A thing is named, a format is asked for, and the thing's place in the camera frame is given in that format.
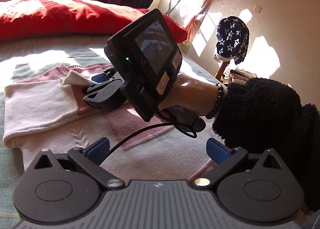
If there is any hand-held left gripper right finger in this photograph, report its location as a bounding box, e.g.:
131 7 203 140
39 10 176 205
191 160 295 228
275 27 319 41
191 138 290 189

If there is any person's right forearm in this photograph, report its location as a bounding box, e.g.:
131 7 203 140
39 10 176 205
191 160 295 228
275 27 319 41
212 77 320 213

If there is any person's right hand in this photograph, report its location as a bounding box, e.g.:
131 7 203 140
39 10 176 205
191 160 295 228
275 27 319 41
157 74 221 119

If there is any black bead bracelet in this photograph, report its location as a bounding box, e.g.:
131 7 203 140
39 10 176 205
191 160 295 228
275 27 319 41
205 82 228 120

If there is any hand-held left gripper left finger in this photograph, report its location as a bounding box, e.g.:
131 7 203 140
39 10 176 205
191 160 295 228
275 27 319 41
34 137 125 189

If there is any stack of folded clothes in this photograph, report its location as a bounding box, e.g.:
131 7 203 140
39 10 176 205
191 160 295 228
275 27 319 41
224 69 258 85

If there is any red quilt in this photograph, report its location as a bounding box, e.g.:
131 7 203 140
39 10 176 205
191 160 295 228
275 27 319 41
0 0 188 44

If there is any navy star-print garment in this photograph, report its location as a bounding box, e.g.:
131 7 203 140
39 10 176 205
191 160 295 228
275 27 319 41
215 16 250 65

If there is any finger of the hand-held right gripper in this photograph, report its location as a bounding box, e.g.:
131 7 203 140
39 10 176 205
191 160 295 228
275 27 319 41
91 69 118 84
82 82 105 109

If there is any pink and white sweater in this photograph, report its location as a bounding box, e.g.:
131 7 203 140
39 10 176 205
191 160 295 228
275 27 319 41
2 64 222 182

